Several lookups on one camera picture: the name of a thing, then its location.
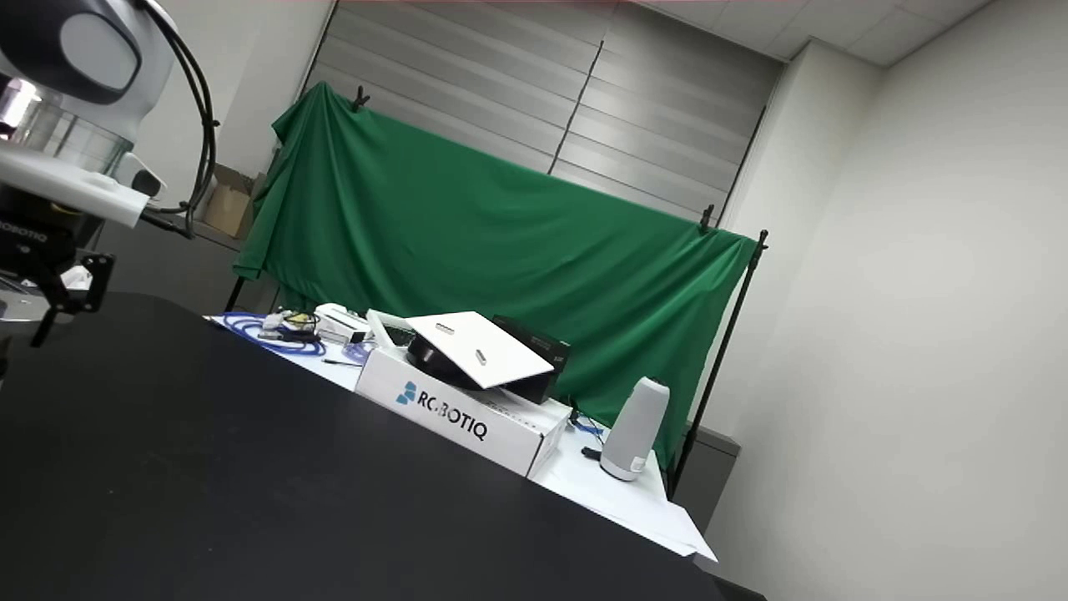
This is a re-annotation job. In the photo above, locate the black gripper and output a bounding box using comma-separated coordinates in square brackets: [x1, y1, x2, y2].
[0, 180, 116, 351]

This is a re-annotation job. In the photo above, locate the brown cardboard box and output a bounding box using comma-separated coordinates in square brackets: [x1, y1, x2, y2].
[183, 163, 261, 250]

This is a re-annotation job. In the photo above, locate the white foam tray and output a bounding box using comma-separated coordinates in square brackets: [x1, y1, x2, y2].
[313, 301, 370, 344]

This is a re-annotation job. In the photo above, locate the green backdrop cloth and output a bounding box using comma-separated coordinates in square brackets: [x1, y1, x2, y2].
[230, 82, 760, 471]

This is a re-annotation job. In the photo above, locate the white Robotiq cardboard box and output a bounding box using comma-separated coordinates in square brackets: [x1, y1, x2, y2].
[355, 312, 578, 481]

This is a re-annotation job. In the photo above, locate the black round device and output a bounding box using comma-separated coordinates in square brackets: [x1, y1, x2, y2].
[403, 314, 578, 403]

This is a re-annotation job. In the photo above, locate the white upright speaker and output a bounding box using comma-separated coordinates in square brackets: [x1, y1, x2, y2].
[598, 376, 674, 485]

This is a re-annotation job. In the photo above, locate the grey floor cabinet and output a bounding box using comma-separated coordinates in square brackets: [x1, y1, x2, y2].
[671, 429, 745, 536]

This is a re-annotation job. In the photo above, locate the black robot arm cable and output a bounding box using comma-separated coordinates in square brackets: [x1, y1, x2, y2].
[129, 0, 225, 222]

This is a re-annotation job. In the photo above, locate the grey slatted wall shutter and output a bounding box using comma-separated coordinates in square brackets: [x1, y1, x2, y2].
[305, 0, 787, 243]

